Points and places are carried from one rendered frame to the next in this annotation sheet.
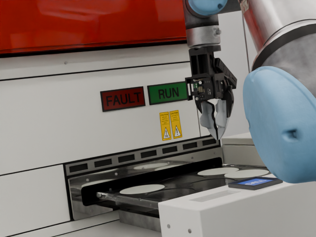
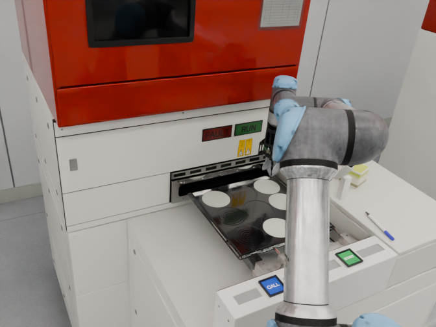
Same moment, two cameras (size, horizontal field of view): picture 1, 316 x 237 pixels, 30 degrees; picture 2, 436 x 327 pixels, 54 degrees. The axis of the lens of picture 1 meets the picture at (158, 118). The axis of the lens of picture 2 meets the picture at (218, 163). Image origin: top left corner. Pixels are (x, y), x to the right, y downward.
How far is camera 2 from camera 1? 0.65 m
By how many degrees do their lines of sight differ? 27
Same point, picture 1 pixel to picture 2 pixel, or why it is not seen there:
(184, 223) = (226, 314)
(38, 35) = (167, 104)
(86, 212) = (180, 199)
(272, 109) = not seen: outside the picture
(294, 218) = not seen: hidden behind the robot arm
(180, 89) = (257, 125)
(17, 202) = (139, 194)
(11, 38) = (149, 107)
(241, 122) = (308, 52)
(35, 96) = (159, 134)
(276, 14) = (298, 292)
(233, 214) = (254, 316)
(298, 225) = not seen: hidden behind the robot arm
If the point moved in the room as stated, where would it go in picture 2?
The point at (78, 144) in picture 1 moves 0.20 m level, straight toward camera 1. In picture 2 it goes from (181, 161) to (180, 193)
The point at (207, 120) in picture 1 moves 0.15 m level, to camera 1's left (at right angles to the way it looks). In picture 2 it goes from (267, 165) to (224, 159)
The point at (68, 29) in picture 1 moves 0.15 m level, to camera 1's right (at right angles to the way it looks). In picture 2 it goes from (189, 99) to (237, 104)
